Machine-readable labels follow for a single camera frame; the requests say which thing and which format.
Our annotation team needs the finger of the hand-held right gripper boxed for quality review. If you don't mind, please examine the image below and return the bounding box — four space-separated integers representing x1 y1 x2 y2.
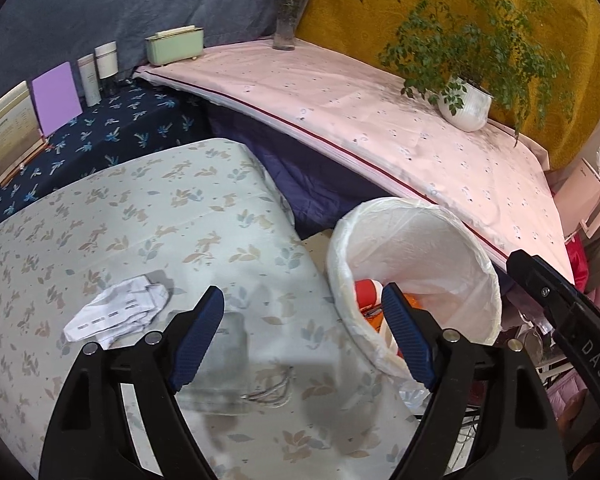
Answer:
507 250 588 331

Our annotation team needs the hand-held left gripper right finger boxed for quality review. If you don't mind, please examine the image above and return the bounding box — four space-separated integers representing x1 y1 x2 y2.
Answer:
381 283 567 480

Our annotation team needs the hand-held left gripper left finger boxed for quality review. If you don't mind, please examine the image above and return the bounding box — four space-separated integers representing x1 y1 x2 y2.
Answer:
39 285 226 480

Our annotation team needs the orange plastic bag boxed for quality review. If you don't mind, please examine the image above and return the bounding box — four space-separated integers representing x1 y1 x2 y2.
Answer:
365 292 423 356

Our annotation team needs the grey translucent packet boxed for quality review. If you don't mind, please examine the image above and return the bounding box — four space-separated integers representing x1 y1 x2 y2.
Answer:
180 310 293 416

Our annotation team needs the red and white cylinder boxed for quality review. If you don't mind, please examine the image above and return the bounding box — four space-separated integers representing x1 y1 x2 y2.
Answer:
355 280 388 318

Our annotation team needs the white lined waste bin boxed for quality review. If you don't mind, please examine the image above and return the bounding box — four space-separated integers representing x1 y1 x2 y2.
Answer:
326 197 502 378

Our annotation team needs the red cloth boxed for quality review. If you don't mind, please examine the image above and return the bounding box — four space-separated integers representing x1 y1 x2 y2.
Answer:
565 237 588 291

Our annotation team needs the crumpled white printed paper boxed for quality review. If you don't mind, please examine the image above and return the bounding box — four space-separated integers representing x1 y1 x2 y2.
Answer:
62 272 171 348

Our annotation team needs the grey leaf print cloth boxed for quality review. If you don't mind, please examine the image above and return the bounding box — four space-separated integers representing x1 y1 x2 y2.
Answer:
0 139 431 480

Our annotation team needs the dark purple cloth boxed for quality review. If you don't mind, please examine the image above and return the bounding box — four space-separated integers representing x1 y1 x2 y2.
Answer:
202 102 431 241

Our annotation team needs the green plant in white pot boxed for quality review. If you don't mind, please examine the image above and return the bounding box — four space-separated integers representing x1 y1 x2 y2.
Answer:
355 0 576 146

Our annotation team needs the pink printed table cloth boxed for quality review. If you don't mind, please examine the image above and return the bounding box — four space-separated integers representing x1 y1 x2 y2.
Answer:
132 37 576 286

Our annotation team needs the navy floral cloth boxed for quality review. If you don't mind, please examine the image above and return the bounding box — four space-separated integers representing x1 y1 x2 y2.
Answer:
0 80 206 226

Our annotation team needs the wooden book stand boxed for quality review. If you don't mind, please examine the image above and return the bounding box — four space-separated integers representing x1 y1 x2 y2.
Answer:
0 137 51 186

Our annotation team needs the purple card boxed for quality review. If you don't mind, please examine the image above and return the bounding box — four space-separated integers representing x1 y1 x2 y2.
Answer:
31 61 83 137

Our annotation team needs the cream booklet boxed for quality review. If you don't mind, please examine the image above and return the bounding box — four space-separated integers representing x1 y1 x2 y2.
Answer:
0 81 40 161

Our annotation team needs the white capped cosmetic bottle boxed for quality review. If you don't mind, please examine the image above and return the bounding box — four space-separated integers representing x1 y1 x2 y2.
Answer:
94 41 119 96

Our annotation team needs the pale green tissue box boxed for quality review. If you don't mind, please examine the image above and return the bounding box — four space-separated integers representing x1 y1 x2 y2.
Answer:
145 25 204 67

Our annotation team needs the mustard yellow backdrop cloth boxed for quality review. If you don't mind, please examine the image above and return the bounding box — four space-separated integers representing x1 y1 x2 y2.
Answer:
295 0 600 171

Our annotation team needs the glass vase with pink flowers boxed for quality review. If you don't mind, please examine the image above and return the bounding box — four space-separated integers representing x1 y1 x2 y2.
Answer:
262 0 327 52

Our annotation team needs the blue grey backdrop cloth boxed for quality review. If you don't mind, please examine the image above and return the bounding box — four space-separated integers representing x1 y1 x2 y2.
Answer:
0 0 301 231

